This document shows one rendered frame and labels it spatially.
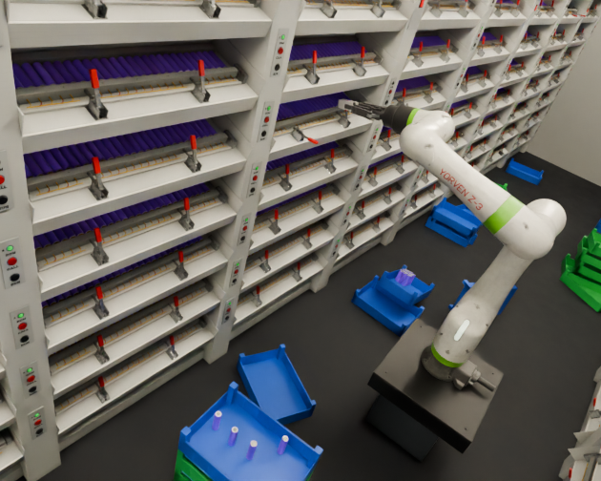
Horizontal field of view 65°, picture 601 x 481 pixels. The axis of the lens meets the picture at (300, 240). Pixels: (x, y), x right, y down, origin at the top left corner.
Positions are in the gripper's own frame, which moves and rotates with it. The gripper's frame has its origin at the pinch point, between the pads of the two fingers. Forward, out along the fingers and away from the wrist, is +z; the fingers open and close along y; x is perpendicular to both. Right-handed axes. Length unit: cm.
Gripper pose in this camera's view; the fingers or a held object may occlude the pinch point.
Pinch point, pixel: (347, 105)
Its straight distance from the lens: 177.7
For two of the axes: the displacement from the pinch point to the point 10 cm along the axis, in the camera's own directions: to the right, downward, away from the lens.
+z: -7.7, -3.6, 5.2
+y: 6.3, -3.3, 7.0
